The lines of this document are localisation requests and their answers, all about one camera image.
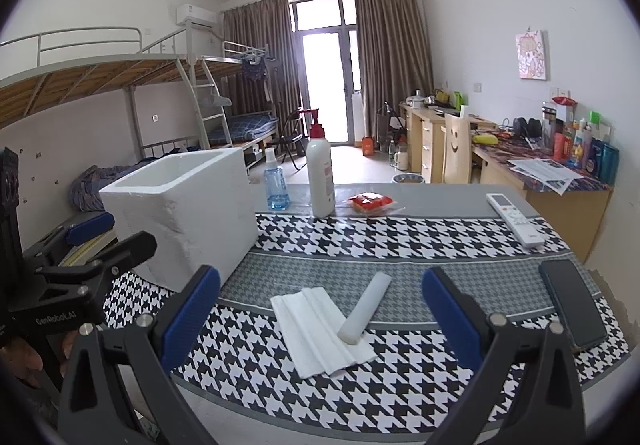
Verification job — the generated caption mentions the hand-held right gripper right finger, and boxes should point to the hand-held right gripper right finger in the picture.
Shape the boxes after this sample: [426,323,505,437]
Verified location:
[421,266,586,445]

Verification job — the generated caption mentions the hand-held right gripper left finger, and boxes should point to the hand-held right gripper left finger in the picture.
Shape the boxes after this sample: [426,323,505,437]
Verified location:
[57,265,221,445]

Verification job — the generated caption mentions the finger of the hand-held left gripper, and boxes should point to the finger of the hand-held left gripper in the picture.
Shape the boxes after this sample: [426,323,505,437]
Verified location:
[22,212,116,269]
[35,231,158,296]

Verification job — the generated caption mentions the white foam roll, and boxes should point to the white foam roll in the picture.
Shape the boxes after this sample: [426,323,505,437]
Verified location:
[336,272,392,345]

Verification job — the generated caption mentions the white foam box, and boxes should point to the white foam box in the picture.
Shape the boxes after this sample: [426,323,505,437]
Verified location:
[99,146,260,289]

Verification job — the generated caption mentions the white tissue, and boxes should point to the white tissue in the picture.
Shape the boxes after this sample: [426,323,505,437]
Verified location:
[270,286,378,380]

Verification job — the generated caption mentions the person's left hand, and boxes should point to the person's left hand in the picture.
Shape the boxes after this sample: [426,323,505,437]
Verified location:
[0,330,83,391]

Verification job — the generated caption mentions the blue plaid blanket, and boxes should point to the blue plaid blanket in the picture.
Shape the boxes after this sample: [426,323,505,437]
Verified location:
[70,164,151,212]

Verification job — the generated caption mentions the houndstooth tablecloth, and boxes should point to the houndstooth tablecloth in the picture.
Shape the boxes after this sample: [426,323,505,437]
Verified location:
[102,182,631,443]

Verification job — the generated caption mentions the white remote control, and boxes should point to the white remote control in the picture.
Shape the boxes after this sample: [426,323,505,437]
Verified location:
[486,192,545,248]

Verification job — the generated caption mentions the black smartphone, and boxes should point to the black smartphone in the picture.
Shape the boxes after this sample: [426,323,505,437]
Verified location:
[538,259,608,350]

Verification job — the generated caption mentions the red snack packet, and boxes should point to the red snack packet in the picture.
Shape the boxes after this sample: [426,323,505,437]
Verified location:
[347,192,396,216]

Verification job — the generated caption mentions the blue spray bottle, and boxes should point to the blue spray bottle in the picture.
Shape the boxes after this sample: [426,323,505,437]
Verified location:
[263,148,291,212]

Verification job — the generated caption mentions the large grey metal bunk bed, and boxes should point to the large grey metal bunk bed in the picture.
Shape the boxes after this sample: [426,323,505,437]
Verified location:
[0,26,231,246]

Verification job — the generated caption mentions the long wooden desk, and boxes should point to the long wooden desk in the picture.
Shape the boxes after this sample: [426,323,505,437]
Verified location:
[400,102,613,261]

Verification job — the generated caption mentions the small grey metal bunk bed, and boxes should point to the small grey metal bunk bed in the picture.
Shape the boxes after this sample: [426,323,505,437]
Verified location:
[202,41,280,176]

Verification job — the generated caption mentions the blue checked mattress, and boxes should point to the blue checked mattress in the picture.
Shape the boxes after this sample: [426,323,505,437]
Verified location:
[207,112,277,146]

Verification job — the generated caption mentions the wooden chair with smiley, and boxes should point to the wooden chair with smiley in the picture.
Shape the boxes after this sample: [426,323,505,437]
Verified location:
[442,112,473,185]

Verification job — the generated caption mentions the printed paper sheets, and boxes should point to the printed paper sheets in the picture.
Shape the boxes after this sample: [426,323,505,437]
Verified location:
[509,156,581,191]

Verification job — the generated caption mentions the black folding chair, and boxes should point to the black folding chair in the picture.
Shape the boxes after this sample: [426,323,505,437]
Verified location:
[277,110,307,171]

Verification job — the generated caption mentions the white pump bottle red cap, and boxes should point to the white pump bottle red cap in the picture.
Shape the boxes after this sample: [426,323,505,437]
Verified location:
[299,108,336,218]

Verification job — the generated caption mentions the hanging dark clothes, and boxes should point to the hanging dark clothes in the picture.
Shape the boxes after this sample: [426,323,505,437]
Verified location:
[241,59,273,101]

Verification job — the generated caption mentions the group of toiletry bottles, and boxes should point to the group of toiletry bottles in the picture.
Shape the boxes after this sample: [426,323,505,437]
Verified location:
[540,96,621,185]

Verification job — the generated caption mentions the white air conditioner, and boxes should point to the white air conditioner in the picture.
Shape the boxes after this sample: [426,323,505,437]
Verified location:
[176,4,218,26]

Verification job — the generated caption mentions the brown curtain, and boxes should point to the brown curtain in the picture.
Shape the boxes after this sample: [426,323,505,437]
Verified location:
[222,0,301,146]
[354,0,435,146]

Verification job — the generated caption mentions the glass balcony door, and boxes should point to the glass balcony door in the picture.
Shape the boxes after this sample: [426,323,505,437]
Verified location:
[290,0,363,143]

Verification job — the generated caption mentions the pink wall poster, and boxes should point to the pink wall poster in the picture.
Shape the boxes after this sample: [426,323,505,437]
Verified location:
[516,29,549,80]

